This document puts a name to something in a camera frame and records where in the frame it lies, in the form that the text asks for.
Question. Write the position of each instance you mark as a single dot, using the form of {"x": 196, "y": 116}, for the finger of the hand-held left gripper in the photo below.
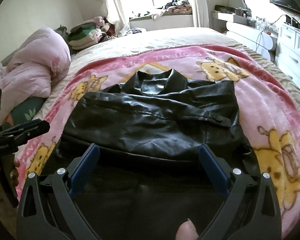
{"x": 32, "y": 123}
{"x": 32, "y": 132}

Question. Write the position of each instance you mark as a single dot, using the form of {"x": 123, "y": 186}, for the pink cartoon printed blanket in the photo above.
{"x": 252, "y": 100}

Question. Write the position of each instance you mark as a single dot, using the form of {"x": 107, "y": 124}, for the white dresser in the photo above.
{"x": 290, "y": 52}

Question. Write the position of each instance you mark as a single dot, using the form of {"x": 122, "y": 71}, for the person's left hand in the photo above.
{"x": 15, "y": 172}

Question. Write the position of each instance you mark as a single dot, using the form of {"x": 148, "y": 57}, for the green floral pillow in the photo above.
{"x": 27, "y": 110}

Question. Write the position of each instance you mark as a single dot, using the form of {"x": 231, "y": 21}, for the cloud-shaped mirror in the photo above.
{"x": 236, "y": 0}

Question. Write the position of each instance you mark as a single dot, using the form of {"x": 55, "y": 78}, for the bed with beige bedspread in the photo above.
{"x": 180, "y": 36}

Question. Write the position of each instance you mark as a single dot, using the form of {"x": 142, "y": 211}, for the clothes on window sill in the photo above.
{"x": 177, "y": 6}

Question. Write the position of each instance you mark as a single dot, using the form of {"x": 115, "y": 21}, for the black leather jacket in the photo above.
{"x": 150, "y": 120}

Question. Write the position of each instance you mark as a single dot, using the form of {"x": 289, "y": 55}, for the white window bench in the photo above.
{"x": 162, "y": 22}

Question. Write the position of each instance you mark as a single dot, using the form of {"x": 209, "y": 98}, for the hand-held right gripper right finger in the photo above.
{"x": 215, "y": 167}

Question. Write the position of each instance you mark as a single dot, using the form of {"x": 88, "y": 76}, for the pile of folded clothes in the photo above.
{"x": 85, "y": 33}

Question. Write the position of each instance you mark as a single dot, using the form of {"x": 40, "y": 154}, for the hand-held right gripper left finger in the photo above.
{"x": 86, "y": 162}

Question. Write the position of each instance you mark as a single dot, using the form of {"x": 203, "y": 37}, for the person's right hand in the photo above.
{"x": 187, "y": 230}

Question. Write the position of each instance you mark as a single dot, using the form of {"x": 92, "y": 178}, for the white curtain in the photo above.
{"x": 196, "y": 2}

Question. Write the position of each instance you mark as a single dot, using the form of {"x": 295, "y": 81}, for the pink duvet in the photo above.
{"x": 32, "y": 65}

